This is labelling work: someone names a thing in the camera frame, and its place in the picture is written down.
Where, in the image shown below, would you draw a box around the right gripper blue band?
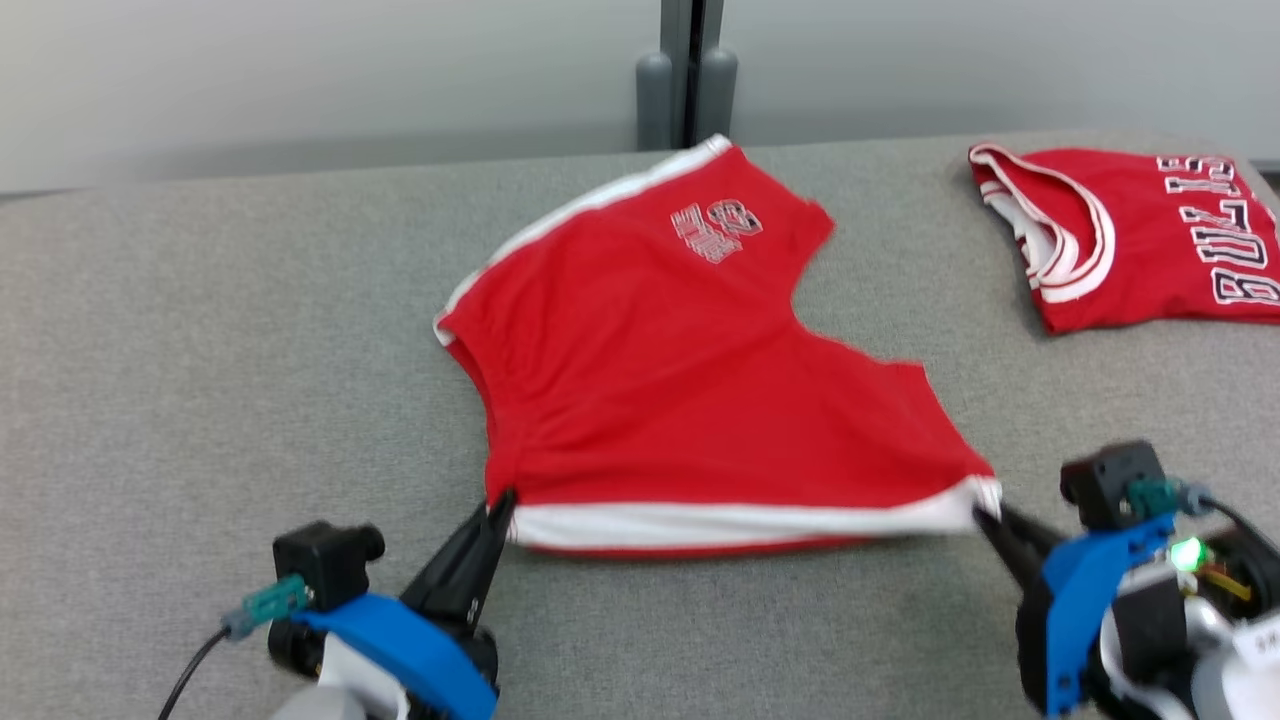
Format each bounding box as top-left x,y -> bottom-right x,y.
973,504 -> 1178,718

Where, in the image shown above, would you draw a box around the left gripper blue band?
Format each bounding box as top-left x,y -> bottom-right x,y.
295,489 -> 519,720

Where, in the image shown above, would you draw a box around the red shorts with white trim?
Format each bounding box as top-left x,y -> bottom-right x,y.
432,134 -> 1004,559

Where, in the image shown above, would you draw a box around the red Bulls basketball jersey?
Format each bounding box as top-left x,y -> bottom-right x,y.
967,143 -> 1280,337

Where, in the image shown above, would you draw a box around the right camera cable teal plug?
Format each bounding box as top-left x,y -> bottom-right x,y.
1125,478 -> 1280,561

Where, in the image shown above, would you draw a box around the camera cable teal plug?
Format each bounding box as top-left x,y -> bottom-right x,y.
1125,478 -> 1280,561
158,575 -> 311,720

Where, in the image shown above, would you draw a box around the left camera cable teal plug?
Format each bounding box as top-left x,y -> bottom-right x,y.
158,575 -> 311,720

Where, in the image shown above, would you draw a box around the grey cylindrical post bumper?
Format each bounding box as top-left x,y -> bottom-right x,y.
636,51 -> 673,152
697,46 -> 740,147

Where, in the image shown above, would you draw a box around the grey metal partition post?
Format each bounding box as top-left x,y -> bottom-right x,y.
660,0 -> 726,151

